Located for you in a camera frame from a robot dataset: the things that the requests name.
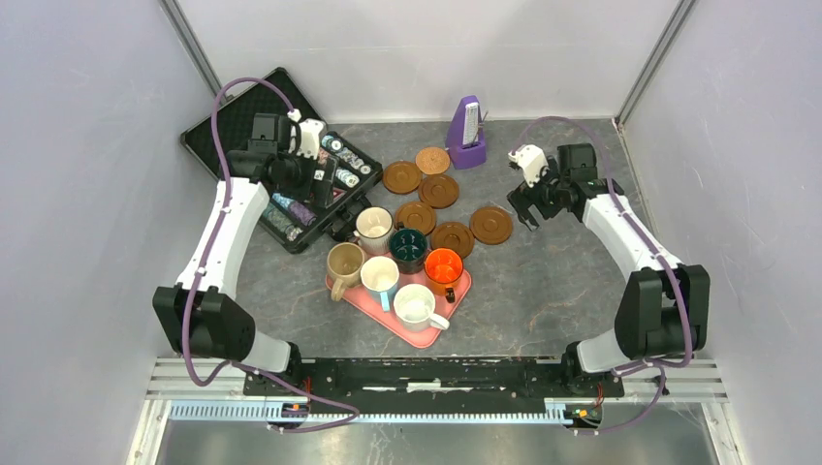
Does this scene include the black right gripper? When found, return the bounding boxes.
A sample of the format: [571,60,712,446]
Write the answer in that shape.
[506,156,568,232]

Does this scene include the brown wooden coaster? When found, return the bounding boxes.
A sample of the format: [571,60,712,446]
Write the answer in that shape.
[395,201,437,235]
[417,174,459,209]
[429,222,475,259]
[469,206,513,245]
[382,161,423,195]

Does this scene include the orange mug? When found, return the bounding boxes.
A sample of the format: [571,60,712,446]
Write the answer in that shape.
[424,248,464,303]

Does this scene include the woven rattan coaster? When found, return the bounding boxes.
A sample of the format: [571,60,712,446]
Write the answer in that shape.
[415,146,451,175]

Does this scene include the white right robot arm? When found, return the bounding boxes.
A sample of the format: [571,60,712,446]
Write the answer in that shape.
[507,143,711,395]

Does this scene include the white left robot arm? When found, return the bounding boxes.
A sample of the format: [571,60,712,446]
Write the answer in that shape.
[152,109,336,395]

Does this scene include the black poker chip case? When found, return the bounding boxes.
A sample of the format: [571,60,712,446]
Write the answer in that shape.
[218,84,383,254]

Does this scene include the purple poker chip stack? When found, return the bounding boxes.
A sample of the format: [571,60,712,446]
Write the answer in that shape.
[288,201,317,227]

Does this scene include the white ribbed black-rimmed mug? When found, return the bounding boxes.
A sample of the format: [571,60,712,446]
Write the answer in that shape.
[354,206,395,256]

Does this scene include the light blue poker chip stack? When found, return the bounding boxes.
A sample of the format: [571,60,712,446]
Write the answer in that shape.
[271,193,295,210]

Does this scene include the green poker chip stack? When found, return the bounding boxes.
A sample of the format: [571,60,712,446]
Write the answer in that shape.
[263,203,302,241]

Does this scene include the beige mug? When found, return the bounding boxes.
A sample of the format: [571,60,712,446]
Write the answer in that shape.
[327,242,367,301]

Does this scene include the purple metronome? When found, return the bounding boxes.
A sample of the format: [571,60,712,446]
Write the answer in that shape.
[445,95,487,170]

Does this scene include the dark green mug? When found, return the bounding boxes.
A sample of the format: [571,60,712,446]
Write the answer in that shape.
[389,228,428,274]

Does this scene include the pink plastic tray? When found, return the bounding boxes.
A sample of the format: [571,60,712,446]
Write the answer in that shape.
[326,244,472,349]

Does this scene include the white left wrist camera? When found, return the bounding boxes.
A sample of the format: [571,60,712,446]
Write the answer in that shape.
[287,108,327,160]

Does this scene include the white mug blue handle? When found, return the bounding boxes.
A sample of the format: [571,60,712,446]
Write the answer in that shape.
[361,256,400,313]

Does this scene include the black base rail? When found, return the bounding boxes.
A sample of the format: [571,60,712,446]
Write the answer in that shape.
[243,356,625,416]

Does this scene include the aluminium frame rail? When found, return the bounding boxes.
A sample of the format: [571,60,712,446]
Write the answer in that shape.
[146,356,728,424]

